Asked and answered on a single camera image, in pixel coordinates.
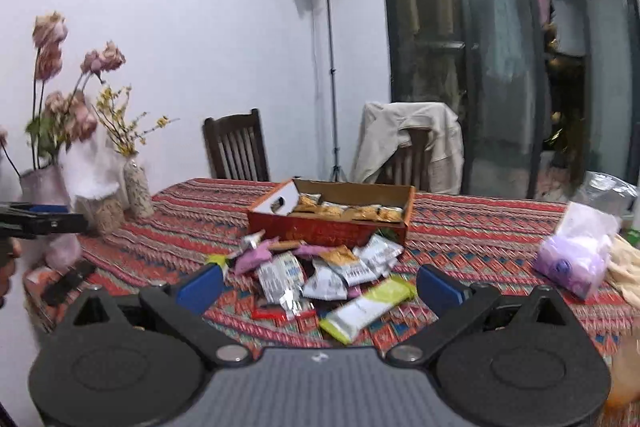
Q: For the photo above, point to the white fringed cloth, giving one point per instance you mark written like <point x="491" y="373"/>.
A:
<point x="95" y="172"/>

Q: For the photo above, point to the pale pink vase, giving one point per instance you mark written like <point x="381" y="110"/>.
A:
<point x="42" y="194"/>

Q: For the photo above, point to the person's left hand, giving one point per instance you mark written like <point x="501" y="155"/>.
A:
<point x="6" y="274"/>

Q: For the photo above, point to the dark wooden chair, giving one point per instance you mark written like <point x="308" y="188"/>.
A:
<point x="235" y="147"/>

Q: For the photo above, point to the green and white bar wrapper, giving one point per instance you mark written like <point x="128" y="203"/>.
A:
<point x="365" y="307"/>

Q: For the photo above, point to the dark framed glass door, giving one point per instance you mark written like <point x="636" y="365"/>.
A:
<point x="500" y="57"/>

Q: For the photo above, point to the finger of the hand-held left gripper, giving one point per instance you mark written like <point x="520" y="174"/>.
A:
<point x="55" y="225"/>
<point x="47" y="209"/>

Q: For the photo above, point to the dried pink rose bouquet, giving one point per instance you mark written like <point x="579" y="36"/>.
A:
<point x="55" y="107"/>

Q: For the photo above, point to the studio light on stand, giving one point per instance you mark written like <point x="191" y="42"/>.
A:
<point x="330" y="82"/>

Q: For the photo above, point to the yellow flower branches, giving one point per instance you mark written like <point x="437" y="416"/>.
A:
<point x="122" y="122"/>

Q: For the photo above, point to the clear plastic bag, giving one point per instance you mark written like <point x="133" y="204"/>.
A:
<point x="605" y="192"/>

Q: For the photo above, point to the pink crown print packet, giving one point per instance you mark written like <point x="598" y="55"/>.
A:
<point x="252" y="259"/>

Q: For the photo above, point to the patterned red tablecloth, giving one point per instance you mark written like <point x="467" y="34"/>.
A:
<point x="475" y="232"/>

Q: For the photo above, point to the orange cardboard box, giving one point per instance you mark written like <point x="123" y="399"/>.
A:
<point x="325" y="233"/>

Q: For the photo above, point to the beige jacket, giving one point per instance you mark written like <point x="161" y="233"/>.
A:
<point x="442" y="142"/>

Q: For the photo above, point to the beige cloth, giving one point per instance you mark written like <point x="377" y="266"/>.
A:
<point x="625" y="267"/>

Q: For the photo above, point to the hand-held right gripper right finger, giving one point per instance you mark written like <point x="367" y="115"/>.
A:
<point x="440" y="287"/>

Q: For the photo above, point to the orange object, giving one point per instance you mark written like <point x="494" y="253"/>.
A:
<point x="625" y="377"/>

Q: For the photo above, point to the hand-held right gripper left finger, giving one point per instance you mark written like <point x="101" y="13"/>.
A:
<point x="202" y="289"/>

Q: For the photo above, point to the purple tissue pack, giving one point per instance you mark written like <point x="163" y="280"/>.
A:
<point x="575" y="257"/>

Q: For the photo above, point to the row of yellow boxed packets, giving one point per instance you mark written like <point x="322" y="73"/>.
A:
<point x="345" y="211"/>

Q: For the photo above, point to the glass vase with filler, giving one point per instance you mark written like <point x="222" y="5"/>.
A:
<point x="137" y="192"/>

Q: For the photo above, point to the black remote control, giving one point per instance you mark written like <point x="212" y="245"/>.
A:
<point x="67" y="283"/>

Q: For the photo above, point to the glass jar with filler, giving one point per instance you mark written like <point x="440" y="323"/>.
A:
<point x="107" y="214"/>

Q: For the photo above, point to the wooden chair with jacket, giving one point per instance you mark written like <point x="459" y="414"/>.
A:
<point x="412" y="157"/>

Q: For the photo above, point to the pile of snack packets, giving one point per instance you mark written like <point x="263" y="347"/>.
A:
<point x="325" y="277"/>

